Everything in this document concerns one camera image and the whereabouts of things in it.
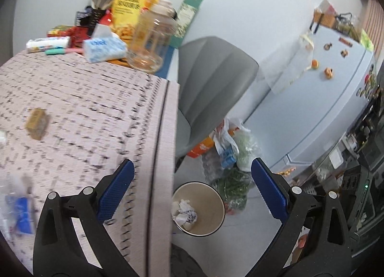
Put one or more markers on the white refrigerator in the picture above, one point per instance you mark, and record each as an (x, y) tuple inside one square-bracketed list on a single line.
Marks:
[(312, 109)]

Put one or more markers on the red bar magnet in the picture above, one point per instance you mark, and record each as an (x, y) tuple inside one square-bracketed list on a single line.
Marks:
[(345, 41)]

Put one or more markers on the glass teapot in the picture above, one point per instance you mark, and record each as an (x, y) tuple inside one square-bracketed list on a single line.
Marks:
[(346, 25)]

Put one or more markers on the small crumpled white tissue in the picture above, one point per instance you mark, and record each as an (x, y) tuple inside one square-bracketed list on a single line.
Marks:
[(2, 138)]

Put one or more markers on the small brown box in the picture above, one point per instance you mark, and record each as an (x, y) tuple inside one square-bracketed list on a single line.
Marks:
[(37, 122)]

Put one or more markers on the red cloth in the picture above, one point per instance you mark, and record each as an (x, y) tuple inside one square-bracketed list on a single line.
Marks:
[(81, 35)]

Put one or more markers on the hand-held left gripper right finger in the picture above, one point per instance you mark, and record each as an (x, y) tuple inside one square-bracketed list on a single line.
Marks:
[(268, 185)]

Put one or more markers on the clear plastic jar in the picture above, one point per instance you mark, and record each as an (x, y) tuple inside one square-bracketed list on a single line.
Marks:
[(153, 40)]

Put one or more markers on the blue and white packet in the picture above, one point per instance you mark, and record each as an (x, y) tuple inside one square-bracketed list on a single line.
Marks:
[(24, 215)]

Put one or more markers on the red and pink vase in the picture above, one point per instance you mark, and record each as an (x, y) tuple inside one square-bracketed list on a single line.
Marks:
[(106, 20)]

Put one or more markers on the blue tissue pack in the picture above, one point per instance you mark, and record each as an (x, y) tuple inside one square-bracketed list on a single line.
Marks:
[(103, 49)]

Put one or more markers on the tall green box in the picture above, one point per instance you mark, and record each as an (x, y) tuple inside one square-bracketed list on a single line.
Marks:
[(187, 16)]

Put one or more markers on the red tin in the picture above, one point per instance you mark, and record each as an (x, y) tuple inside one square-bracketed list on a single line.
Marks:
[(60, 31)]

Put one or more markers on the grey chair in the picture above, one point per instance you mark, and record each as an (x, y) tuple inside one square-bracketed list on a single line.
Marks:
[(210, 76)]

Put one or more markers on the brown figure magnet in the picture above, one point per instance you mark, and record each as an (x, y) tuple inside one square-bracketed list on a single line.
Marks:
[(344, 53)]

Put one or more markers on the orange carton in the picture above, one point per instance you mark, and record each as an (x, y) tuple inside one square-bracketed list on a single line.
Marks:
[(201, 146)]

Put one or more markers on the pink patterned tablecloth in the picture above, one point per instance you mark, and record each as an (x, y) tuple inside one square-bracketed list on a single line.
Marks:
[(90, 100)]

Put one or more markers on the white rectangular packet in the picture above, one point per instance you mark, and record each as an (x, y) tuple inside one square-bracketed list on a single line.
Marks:
[(48, 44)]

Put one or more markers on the bag of green vegetables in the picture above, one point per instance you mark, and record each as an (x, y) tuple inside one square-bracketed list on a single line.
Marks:
[(235, 187)]

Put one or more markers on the yellow snack bag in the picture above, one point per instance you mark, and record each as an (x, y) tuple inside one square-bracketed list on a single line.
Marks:
[(132, 7)]

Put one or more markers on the round orange magnet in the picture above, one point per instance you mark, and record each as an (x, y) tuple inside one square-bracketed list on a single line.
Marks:
[(314, 64)]

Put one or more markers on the yellow figure magnet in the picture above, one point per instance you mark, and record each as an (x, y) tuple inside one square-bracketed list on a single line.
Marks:
[(329, 73)]

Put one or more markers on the black mesh pen holder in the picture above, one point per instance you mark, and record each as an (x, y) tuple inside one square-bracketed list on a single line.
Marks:
[(88, 17)]

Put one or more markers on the light green packet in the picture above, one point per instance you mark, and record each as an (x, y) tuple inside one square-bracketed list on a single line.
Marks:
[(367, 41)]

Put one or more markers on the black appliance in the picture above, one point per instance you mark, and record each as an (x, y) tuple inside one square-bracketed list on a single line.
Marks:
[(367, 205)]

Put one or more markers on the translucent hanging plastic bag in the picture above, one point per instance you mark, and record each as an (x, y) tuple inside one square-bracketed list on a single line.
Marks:
[(285, 67)]

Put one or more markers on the green and pink pen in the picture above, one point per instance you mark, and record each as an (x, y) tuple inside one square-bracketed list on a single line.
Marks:
[(60, 51)]

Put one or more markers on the orange wicker basket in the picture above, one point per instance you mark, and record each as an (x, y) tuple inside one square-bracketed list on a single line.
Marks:
[(324, 19)]

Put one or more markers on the clear plastic bag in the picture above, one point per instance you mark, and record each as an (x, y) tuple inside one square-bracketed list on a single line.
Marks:
[(12, 193)]

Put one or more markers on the white paper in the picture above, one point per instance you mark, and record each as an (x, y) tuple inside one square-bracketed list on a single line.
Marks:
[(187, 226)]

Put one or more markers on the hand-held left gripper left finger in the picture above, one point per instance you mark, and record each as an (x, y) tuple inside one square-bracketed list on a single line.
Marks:
[(118, 185)]

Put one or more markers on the beige trash bin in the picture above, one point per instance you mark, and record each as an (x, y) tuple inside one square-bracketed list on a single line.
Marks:
[(210, 202)]

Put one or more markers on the pink striped curtain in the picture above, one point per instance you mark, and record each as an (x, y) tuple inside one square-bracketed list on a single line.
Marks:
[(373, 16)]

